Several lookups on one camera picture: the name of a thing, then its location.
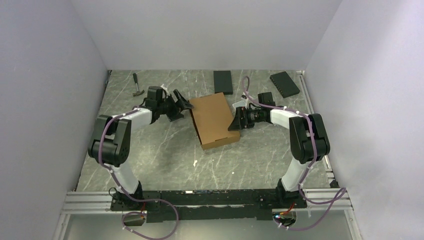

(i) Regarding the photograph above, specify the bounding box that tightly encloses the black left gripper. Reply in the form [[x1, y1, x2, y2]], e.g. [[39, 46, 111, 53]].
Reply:
[[158, 89, 194, 122]]

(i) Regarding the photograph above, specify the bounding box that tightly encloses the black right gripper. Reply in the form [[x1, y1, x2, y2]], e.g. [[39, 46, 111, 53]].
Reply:
[[228, 106, 264, 131]]

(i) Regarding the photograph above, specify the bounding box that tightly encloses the brown cardboard box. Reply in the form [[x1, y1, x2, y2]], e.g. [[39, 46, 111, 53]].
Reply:
[[189, 92, 241, 150]]

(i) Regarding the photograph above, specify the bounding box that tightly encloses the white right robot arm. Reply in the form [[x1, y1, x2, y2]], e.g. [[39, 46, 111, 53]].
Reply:
[[228, 92, 330, 208]]

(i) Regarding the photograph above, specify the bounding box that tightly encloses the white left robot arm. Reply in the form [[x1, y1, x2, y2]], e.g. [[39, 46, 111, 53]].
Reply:
[[87, 86, 194, 210]]

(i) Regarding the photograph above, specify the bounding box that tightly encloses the white grey router box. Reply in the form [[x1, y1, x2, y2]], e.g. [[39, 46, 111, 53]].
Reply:
[[232, 100, 247, 112]]

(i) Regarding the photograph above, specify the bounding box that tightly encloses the small black box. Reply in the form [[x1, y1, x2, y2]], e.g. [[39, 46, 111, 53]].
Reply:
[[213, 70, 233, 95]]

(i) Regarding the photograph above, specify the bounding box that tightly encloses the black hammer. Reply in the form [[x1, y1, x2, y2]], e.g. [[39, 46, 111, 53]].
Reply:
[[132, 73, 145, 97]]

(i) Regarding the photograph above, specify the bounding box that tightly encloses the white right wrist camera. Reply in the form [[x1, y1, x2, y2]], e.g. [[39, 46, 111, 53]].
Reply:
[[241, 94, 249, 101]]

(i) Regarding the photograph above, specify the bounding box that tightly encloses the black flat network switch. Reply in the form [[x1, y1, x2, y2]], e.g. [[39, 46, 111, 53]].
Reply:
[[269, 71, 300, 98]]

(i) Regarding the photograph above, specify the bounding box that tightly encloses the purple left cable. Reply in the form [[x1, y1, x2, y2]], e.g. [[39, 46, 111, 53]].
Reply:
[[98, 107, 180, 240]]

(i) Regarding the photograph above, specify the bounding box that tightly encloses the purple cable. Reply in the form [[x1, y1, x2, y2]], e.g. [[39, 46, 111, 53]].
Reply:
[[98, 107, 180, 240], [241, 76, 347, 232]]

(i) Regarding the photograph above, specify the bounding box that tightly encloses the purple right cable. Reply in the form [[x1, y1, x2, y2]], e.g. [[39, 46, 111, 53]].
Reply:
[[241, 76, 347, 232]]

